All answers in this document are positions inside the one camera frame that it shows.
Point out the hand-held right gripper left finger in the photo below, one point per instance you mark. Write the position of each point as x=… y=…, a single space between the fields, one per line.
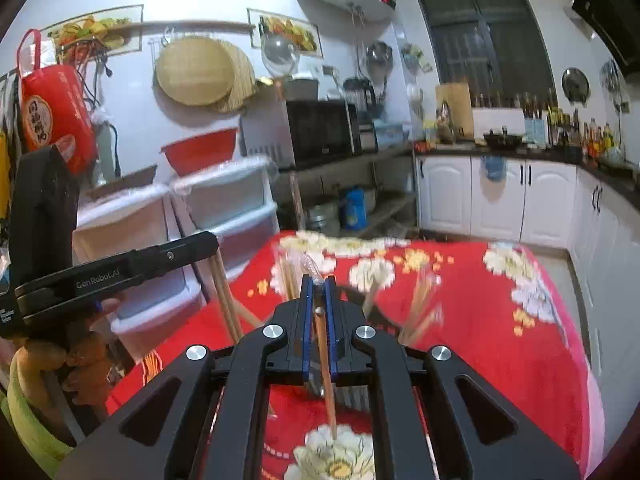
x=306 y=310

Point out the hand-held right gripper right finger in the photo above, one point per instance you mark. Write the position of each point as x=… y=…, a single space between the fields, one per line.
x=332 y=320

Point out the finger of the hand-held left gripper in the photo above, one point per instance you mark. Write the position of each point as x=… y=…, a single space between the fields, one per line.
x=195 y=250

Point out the brown wooden chopstick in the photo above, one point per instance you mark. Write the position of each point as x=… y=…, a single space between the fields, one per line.
x=227 y=300
x=247 y=317
x=324 y=360

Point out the person's left forearm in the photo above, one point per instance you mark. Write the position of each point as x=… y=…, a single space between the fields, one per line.
x=30 y=430

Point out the person's left hand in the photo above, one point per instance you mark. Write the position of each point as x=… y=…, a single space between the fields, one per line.
x=85 y=355

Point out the white plastic drawer unit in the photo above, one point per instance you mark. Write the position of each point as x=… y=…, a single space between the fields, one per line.
x=125 y=220
x=225 y=195

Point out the brown cardboard tray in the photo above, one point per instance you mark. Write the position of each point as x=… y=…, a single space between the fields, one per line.
x=130 y=182

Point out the steel stockpot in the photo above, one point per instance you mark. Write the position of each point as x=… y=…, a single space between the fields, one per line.
x=322 y=220

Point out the red plastic basin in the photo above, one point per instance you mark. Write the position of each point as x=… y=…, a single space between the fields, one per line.
x=200 y=152

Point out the red hanging bag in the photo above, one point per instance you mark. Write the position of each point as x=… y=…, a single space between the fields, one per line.
x=55 y=105

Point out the blue detergent bottle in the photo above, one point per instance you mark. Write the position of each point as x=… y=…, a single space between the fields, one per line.
x=354 y=210

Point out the red floral tablecloth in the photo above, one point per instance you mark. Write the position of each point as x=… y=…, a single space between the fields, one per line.
x=475 y=335

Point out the white base cabinets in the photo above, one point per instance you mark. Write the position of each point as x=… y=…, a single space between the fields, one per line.
x=445 y=195

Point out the steel kitchen rack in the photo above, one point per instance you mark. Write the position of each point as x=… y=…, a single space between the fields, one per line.
x=380 y=154

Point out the microwave oven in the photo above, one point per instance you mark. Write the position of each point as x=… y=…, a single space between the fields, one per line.
x=320 y=130

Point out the round bamboo tray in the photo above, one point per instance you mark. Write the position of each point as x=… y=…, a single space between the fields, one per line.
x=245 y=80
x=195 y=72

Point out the steel basin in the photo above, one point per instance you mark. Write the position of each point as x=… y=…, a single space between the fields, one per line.
x=300 y=89

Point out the light blue storage box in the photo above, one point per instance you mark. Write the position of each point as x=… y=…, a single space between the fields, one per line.
x=389 y=135

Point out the glass pot lid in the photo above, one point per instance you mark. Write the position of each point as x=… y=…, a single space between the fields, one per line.
x=280 y=55

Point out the black blender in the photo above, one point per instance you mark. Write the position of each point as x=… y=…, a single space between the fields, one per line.
x=359 y=95

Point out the blue hanging cloth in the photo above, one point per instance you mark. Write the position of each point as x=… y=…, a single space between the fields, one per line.
x=494 y=167

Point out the long wooden rolling pin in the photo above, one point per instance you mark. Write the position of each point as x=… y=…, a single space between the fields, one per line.
x=200 y=22

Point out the wooden cutting board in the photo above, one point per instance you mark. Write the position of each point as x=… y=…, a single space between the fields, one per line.
x=455 y=110

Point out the black wok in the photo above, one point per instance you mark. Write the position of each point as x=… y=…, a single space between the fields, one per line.
x=502 y=140

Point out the hanging steel pots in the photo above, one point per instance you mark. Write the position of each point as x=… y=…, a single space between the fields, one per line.
x=378 y=57

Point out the black kitchen countertop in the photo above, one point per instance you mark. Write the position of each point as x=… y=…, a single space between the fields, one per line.
x=540 y=154

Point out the row of dark jars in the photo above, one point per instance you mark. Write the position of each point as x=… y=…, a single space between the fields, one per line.
x=500 y=101

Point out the light blue knife holder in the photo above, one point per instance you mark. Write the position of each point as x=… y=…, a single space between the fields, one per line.
x=536 y=132

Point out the pink cloth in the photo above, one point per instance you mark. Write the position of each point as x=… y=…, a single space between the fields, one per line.
x=595 y=410

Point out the row of seasoning bottles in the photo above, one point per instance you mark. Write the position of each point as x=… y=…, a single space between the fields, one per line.
x=592 y=140

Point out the dark framed window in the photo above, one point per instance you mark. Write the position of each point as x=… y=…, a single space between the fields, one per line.
x=480 y=35

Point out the hanging steel pot lid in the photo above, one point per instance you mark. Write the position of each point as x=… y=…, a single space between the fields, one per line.
x=576 y=85

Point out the hanging metal strainer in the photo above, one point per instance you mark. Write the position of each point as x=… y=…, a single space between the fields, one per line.
x=610 y=77

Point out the black range hood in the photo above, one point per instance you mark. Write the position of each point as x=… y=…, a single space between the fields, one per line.
x=615 y=15

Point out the fruit wall poster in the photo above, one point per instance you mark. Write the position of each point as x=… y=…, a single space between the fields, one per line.
x=290 y=30
x=95 y=27

